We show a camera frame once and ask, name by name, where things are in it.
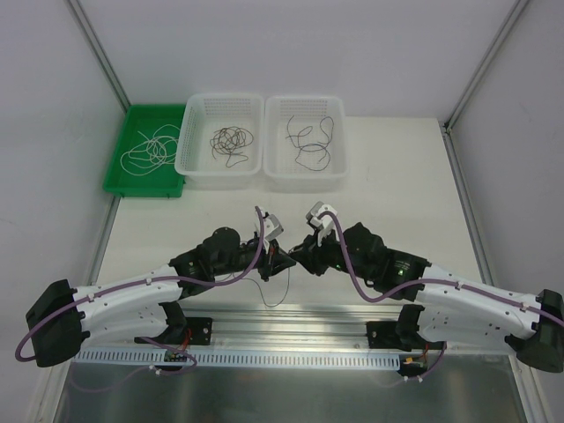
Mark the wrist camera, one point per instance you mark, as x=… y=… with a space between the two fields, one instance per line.
x=318 y=217
x=269 y=225

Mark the white plastic basket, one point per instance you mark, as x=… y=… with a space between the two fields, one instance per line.
x=305 y=143
x=220 y=144

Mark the right aluminium frame post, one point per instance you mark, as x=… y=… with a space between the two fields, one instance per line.
x=493 y=50

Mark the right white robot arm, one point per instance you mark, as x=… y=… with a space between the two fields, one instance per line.
x=439 y=307

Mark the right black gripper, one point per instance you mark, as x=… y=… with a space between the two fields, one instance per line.
x=315 y=256

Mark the left white plastic basket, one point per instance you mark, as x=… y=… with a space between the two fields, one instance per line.
x=220 y=144

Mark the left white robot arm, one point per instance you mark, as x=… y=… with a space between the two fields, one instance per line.
x=182 y=277

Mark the left aluminium frame post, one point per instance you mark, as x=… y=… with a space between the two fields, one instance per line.
x=93 y=42

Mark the white slotted cable duct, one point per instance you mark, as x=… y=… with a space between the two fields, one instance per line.
x=136 y=356

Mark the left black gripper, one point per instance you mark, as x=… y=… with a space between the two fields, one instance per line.
x=269 y=263

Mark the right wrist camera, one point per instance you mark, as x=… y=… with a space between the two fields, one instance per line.
x=318 y=217

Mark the aluminium mounting rail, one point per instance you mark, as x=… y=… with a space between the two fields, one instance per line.
x=243 y=327

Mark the right white plastic basket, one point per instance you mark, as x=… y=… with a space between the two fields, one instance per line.
x=305 y=143

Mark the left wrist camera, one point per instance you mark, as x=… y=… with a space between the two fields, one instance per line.
x=269 y=225

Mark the green plastic tray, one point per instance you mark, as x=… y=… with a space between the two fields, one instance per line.
x=142 y=164

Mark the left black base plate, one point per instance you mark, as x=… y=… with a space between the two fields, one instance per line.
x=195 y=331

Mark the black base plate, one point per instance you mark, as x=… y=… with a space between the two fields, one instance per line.
x=195 y=331
x=382 y=335

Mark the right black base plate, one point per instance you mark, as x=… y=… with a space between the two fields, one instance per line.
x=382 y=335

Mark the aluminium frame post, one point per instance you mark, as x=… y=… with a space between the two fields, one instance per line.
x=93 y=42
x=493 y=50

